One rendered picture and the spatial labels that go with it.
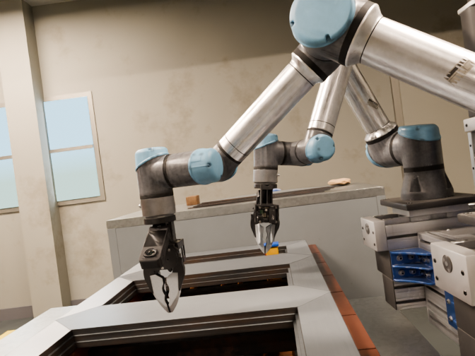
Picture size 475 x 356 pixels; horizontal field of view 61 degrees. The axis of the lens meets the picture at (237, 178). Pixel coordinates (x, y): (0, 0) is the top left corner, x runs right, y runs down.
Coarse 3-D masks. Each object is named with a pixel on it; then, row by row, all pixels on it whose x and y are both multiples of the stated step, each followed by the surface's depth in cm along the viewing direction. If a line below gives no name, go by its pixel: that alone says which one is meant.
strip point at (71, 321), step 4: (96, 308) 116; (80, 312) 114; (84, 312) 113; (88, 312) 113; (92, 312) 112; (68, 316) 111; (72, 316) 111; (76, 316) 110; (80, 316) 110; (84, 316) 109; (56, 320) 109; (60, 320) 109; (64, 320) 108; (68, 320) 108; (72, 320) 108; (76, 320) 107; (80, 320) 107; (64, 324) 105; (68, 324) 104; (72, 324) 104; (76, 324) 103
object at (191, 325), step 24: (288, 264) 139; (144, 288) 143; (168, 288) 142; (264, 312) 96; (288, 312) 95; (72, 336) 99; (96, 336) 99; (120, 336) 98; (144, 336) 97; (168, 336) 96; (192, 336) 96
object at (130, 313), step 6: (150, 300) 117; (126, 306) 114; (132, 306) 113; (138, 306) 112; (144, 306) 112; (120, 312) 109; (126, 312) 108; (132, 312) 107; (138, 312) 107; (114, 318) 105; (120, 318) 104; (126, 318) 103; (132, 318) 103; (138, 318) 102; (108, 324) 100; (114, 324) 100; (120, 324) 99
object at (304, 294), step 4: (296, 288) 110; (300, 288) 109; (304, 288) 109; (308, 288) 108; (312, 288) 108; (296, 292) 106; (300, 292) 105; (304, 292) 105; (308, 292) 105; (312, 292) 104; (316, 292) 104; (296, 296) 103; (300, 296) 102; (304, 296) 102; (308, 296) 102; (312, 296) 101; (316, 296) 101; (320, 296) 100; (300, 300) 99; (304, 300) 99; (308, 300) 98; (300, 304) 96
